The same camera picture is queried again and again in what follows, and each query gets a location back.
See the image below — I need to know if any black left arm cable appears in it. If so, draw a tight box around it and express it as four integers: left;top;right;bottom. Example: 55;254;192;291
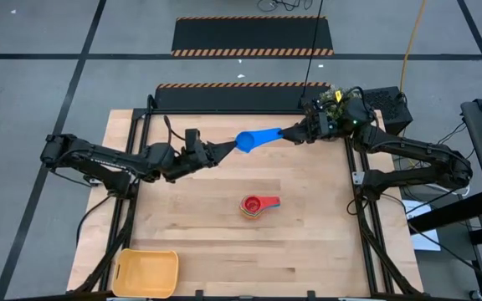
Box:
163;115;188;144

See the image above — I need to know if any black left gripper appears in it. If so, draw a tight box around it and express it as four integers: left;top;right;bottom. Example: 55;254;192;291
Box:
164;128;238;183

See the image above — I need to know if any large black hazard-striped floor mat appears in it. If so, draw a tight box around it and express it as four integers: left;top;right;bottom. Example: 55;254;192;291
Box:
171;16;335;58

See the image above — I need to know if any red measuring cup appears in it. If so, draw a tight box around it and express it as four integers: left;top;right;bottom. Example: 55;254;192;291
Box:
243;195;282;212

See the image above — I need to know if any black hanging cable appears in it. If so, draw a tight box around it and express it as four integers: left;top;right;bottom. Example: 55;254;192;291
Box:
299;0;325;110

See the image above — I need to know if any black computer case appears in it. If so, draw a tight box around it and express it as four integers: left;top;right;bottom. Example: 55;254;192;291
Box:
361;86;413;135

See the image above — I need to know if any yellow plastic basket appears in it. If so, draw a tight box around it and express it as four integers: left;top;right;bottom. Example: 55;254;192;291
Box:
110;248;180;299

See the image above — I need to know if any potted plant in striped pot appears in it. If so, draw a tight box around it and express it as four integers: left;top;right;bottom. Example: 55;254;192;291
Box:
318;85;353;122

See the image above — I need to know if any black floor cable bundle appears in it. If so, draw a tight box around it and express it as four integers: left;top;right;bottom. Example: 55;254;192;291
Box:
256;0;313;13

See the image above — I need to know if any yellow hanging cable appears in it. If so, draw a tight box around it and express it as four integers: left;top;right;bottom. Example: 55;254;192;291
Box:
397;0;430;95

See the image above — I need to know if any white paper sheet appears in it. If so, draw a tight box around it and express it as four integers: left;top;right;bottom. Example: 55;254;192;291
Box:
402;199;442;252

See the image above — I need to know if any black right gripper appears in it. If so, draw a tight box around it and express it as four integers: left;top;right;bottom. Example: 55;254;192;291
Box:
280;97;346;146

